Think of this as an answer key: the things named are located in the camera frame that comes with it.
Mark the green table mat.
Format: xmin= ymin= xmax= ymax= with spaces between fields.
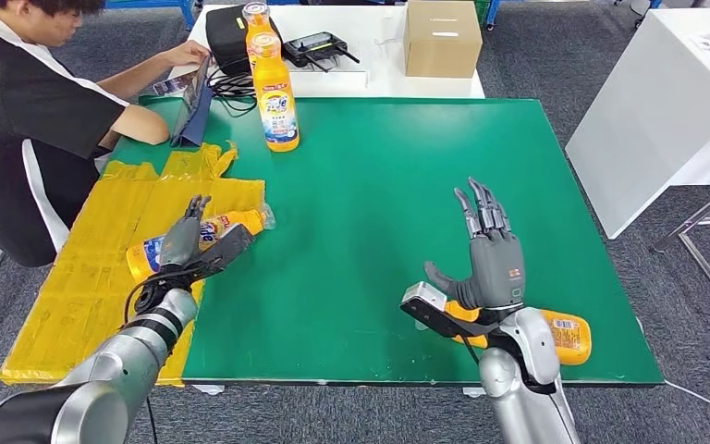
xmin=113 ymin=96 xmax=665 ymax=388

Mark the black remote controller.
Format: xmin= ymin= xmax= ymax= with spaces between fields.
xmin=282 ymin=31 xmax=361 ymax=71

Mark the orange detergent bottle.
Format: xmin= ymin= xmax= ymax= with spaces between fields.
xmin=249 ymin=31 xmax=300 ymax=154
xmin=241 ymin=1 xmax=276 ymax=47
xmin=416 ymin=300 xmax=594 ymax=367
xmin=125 ymin=203 xmax=276 ymax=283

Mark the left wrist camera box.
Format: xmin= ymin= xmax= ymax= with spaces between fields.
xmin=192 ymin=223 xmax=257 ymax=280

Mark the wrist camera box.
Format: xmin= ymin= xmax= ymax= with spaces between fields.
xmin=399 ymin=281 xmax=516 ymax=341
xmin=192 ymin=223 xmax=257 ymax=280

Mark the tablet in blue case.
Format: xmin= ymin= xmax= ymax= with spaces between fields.
xmin=169 ymin=55 xmax=214 ymax=148

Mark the blue metal frame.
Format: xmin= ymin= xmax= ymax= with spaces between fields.
xmin=104 ymin=0 xmax=197 ymax=31

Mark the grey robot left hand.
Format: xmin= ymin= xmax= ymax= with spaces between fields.
xmin=157 ymin=194 xmax=213 ymax=269

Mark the person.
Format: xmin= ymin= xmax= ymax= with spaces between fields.
xmin=0 ymin=0 xmax=211 ymax=267

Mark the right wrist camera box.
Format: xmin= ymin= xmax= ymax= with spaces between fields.
xmin=399 ymin=281 xmax=516 ymax=341

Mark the black coiled cable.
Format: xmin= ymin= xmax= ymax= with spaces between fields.
xmin=206 ymin=57 xmax=260 ymax=117

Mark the grey metal table frame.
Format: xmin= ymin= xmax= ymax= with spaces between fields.
xmin=648 ymin=171 xmax=710 ymax=335

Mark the yellow taped cardboard sheet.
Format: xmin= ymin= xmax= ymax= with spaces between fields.
xmin=0 ymin=142 xmax=267 ymax=388

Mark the flat white box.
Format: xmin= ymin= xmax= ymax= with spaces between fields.
xmin=296 ymin=67 xmax=369 ymax=92

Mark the brown cardboard box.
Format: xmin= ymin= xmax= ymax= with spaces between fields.
xmin=403 ymin=0 xmax=484 ymax=79

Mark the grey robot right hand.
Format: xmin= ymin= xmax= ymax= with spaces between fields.
xmin=423 ymin=178 xmax=526 ymax=311

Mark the white side table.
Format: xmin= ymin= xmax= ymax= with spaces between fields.
xmin=565 ymin=6 xmax=710 ymax=241

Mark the black zipped carry case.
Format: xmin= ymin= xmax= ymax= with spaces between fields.
xmin=205 ymin=5 xmax=283 ymax=77

